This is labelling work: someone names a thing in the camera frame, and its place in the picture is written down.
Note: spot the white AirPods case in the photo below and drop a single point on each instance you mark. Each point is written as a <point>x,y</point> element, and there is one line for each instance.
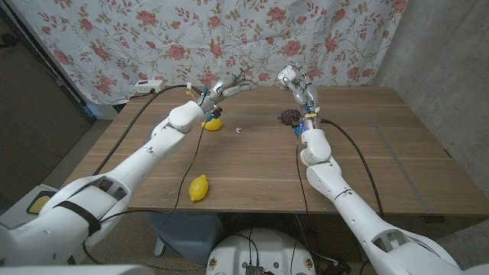
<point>286,72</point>

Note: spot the floral print backdrop curtain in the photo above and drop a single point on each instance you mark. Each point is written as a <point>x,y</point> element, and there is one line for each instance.
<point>153,42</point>

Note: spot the black power adapter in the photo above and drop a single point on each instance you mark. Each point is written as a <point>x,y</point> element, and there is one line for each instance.
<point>336,267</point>

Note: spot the purple toy grape cluster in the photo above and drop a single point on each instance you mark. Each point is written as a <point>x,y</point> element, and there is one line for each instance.
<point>288,116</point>

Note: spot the white robot chest edge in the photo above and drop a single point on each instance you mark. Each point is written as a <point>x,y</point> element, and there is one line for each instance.
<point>76,270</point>

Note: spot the yellow toy lemon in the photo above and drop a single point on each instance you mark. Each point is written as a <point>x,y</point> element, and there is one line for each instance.
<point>214,125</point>
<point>198,188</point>

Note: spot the yellow and black floor mat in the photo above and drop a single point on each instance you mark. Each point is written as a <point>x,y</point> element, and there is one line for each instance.
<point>38,202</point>

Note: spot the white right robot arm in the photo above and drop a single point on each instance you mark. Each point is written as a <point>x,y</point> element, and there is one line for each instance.
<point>363,214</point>

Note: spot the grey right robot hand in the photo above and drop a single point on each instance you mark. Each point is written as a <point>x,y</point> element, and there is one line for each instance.
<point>309,99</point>

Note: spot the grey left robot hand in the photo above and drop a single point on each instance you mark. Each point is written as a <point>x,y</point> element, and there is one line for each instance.
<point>223,89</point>

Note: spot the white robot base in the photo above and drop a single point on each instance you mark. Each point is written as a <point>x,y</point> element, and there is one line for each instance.
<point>263,252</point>

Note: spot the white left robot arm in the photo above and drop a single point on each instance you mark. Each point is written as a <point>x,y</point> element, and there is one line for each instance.
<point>153,149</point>

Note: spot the white power strip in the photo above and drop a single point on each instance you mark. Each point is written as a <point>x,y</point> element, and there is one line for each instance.
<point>149,86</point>

